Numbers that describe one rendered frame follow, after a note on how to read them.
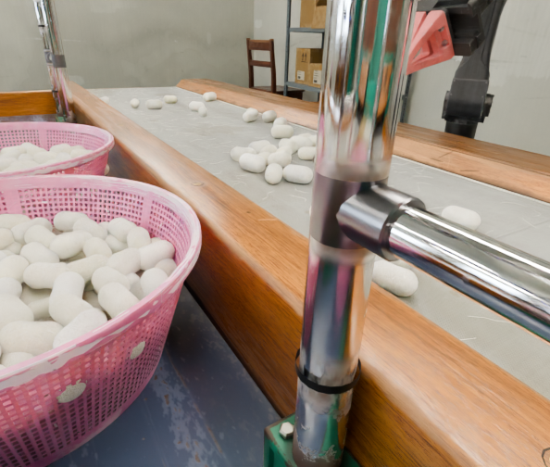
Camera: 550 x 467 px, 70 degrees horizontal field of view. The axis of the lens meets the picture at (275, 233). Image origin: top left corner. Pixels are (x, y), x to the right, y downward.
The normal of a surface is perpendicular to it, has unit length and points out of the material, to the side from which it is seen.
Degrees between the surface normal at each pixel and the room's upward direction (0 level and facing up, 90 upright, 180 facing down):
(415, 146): 45
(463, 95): 73
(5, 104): 90
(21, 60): 90
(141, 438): 0
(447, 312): 0
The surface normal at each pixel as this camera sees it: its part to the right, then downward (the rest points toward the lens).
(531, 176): -0.58, -0.48
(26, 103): 0.53, 0.39
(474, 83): -0.45, 0.09
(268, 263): 0.03, -0.90
